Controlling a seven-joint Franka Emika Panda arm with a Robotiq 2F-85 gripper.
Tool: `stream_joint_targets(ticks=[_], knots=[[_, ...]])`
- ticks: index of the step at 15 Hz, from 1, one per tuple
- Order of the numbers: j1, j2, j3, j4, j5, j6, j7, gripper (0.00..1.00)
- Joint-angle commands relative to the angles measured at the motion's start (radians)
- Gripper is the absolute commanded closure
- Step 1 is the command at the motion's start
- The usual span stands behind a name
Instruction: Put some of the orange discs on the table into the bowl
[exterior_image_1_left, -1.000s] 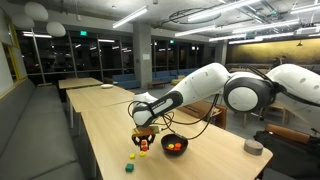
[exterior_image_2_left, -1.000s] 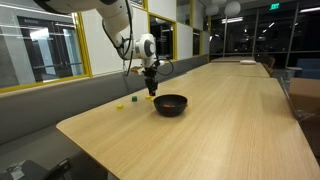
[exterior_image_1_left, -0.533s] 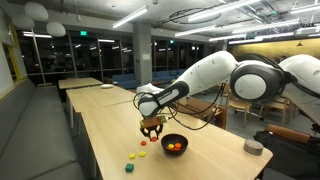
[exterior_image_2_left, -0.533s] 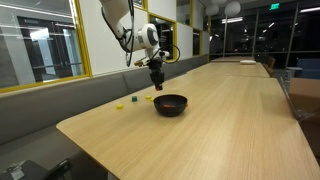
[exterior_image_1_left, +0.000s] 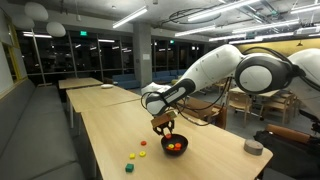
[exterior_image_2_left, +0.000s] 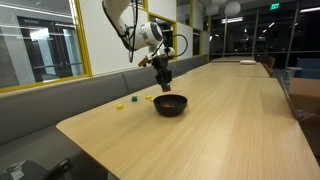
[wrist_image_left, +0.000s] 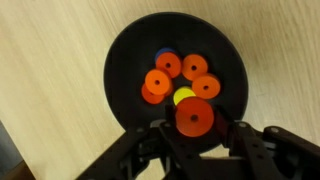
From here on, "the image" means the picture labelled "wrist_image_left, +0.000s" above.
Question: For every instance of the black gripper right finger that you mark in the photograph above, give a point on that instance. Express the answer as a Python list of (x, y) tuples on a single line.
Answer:
[(223, 126)]

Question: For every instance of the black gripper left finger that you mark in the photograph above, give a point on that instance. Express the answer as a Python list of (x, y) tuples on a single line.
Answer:
[(169, 124)]

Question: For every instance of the orange disc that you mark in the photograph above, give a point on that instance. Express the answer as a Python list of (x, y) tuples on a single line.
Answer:
[(194, 117)]

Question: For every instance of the black bowl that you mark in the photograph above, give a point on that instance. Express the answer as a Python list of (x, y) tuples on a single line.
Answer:
[(132, 55)]

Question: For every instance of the yellow disc in bowl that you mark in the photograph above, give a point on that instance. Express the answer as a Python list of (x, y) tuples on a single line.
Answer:
[(182, 93)]

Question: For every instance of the orange discs in bowl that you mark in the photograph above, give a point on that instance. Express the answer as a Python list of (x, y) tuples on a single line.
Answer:
[(172, 72)]

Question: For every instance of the blue disc in bowl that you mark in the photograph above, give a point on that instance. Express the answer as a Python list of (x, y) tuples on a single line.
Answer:
[(163, 50)]

